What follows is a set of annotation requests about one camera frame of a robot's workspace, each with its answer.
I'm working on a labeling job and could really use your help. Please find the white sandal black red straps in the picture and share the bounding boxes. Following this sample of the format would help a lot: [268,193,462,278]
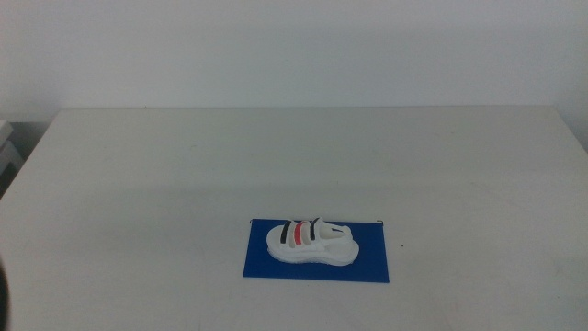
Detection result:
[266,216,361,268]

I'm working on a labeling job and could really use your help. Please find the blue rectangular mat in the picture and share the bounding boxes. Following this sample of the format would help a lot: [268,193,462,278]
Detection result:
[242,218,390,284]

